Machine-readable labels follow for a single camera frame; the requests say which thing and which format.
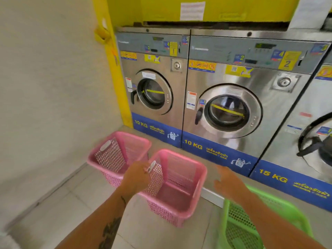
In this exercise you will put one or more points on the plain white paper notice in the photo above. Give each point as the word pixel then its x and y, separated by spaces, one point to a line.
pixel 311 11

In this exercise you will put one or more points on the steel coin lock panel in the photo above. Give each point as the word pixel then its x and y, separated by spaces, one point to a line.
pixel 284 82
pixel 176 65

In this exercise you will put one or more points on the white orange notice sticker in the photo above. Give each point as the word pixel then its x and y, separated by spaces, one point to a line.
pixel 129 85
pixel 191 101

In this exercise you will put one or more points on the person's left forearm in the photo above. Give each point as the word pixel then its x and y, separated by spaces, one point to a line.
pixel 98 225

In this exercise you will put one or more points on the person's left hand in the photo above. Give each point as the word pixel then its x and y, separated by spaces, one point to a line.
pixel 137 178

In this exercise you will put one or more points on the large steel washing machine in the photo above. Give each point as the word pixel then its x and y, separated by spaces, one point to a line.
pixel 290 152

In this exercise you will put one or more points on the small yellow wall basket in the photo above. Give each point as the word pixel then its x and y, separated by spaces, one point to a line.
pixel 101 34

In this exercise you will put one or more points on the orange hanging tag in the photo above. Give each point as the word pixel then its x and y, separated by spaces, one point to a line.
pixel 115 57

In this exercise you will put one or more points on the white paper notice red text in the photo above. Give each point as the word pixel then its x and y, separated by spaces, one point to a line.
pixel 192 11

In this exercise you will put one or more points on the person's right forearm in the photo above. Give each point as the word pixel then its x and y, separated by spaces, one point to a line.
pixel 275 225

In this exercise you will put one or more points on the large round washing machine door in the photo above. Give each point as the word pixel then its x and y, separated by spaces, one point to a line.
pixel 315 165

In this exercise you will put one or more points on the yellow prohibition sticker strip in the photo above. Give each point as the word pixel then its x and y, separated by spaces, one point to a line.
pixel 324 73
pixel 202 66
pixel 128 55

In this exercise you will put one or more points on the pink plastic laundry basket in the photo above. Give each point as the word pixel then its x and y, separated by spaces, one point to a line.
pixel 135 140
pixel 179 194

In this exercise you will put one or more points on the person's right hand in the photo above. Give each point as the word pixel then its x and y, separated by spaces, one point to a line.
pixel 233 187

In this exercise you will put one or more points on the green plastic laundry basket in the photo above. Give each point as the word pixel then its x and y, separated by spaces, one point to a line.
pixel 294 208

